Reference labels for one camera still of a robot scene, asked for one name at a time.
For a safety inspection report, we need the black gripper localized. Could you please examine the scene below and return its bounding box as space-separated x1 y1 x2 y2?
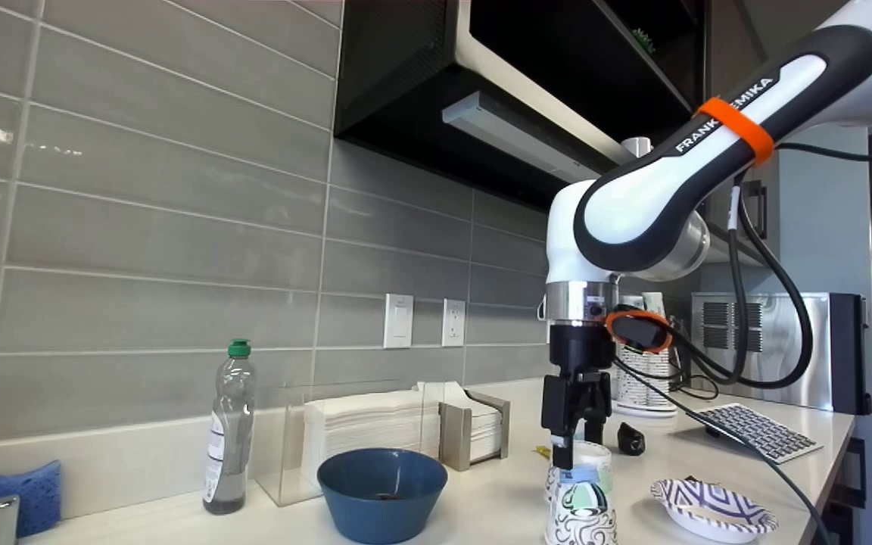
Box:
541 323 613 470

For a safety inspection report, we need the patterned paper cup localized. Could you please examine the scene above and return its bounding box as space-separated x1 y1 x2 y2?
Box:
545 478 618 545
552 443 611 488

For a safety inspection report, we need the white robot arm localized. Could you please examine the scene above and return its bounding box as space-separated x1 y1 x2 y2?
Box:
541 0 872 470

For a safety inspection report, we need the small black object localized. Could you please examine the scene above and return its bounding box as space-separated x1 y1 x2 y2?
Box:
618 423 646 458

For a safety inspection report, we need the napkin holder with napkins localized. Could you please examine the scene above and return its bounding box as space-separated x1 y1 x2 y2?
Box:
416 382 511 471

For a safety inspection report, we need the patterned paper plate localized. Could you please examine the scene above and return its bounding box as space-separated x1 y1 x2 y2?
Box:
651 478 775 545

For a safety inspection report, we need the silver keyboard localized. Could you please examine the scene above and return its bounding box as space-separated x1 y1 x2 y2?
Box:
699 401 820 463

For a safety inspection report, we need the white power outlet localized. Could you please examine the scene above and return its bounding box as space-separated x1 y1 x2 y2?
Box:
441 299 466 344

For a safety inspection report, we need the blue bowl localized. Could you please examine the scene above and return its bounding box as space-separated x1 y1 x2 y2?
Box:
319 449 447 545

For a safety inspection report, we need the clear plastic tray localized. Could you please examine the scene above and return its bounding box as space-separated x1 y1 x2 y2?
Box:
253 391 440 506

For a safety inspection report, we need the black upper cabinet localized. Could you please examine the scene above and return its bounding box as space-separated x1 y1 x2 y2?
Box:
335 0 708 209

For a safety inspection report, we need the clear soap bottle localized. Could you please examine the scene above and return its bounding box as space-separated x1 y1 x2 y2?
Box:
202 339 258 514

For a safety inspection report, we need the blue sponge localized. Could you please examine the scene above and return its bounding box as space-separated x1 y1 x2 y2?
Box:
0 460 62 535

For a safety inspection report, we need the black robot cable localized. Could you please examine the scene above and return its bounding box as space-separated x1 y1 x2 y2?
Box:
600 138 872 545

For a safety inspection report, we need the white light switch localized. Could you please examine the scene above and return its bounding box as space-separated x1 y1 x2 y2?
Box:
384 293 413 347

